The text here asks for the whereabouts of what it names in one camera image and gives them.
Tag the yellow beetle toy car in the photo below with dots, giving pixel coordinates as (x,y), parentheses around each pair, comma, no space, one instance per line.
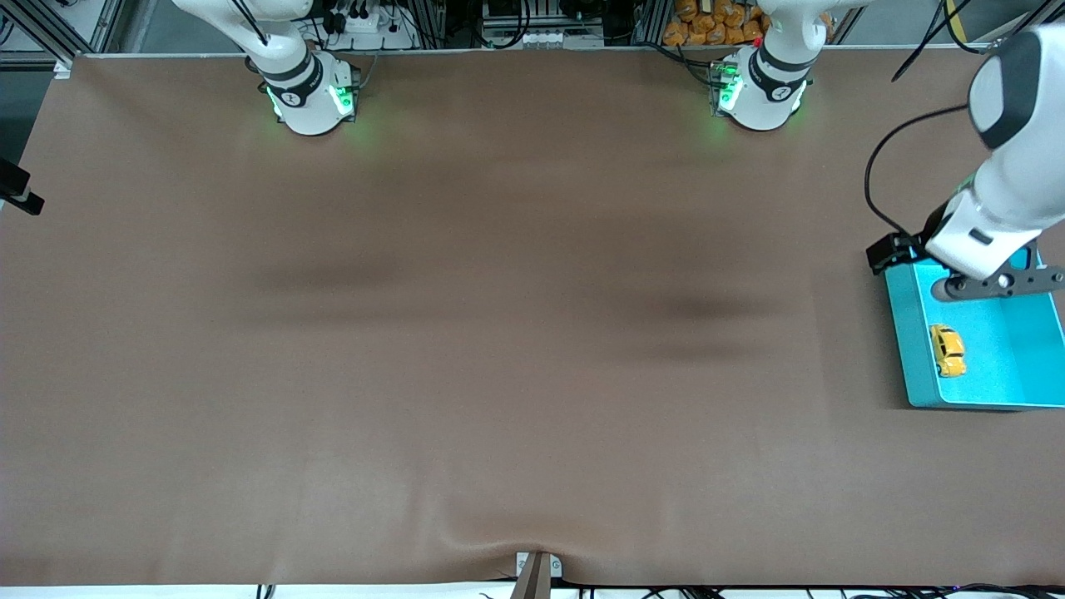
(947,349)

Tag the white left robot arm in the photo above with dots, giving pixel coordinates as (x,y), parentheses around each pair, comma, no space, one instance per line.
(998,166)

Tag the turquoise plastic bin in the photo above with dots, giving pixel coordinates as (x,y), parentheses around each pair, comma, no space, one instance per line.
(998,366)

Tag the orange snack packet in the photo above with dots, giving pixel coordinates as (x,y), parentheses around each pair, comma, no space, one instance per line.
(735,15)
(715,33)
(687,10)
(675,35)

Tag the white power strip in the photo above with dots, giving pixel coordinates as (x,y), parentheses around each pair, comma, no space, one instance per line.
(374,33)

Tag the brown table mat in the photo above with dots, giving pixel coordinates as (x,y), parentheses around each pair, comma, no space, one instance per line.
(499,374)

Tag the electronics unit with white connectors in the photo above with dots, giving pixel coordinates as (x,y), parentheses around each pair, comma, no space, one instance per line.
(541,37)

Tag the aluminium frame strut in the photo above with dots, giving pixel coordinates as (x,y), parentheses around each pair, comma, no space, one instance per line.
(46,33)

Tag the metal clamp bracket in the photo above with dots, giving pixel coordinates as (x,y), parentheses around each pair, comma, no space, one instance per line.
(522,566)

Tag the grey bar under bracket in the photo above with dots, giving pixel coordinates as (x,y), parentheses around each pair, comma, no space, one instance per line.
(532,582)

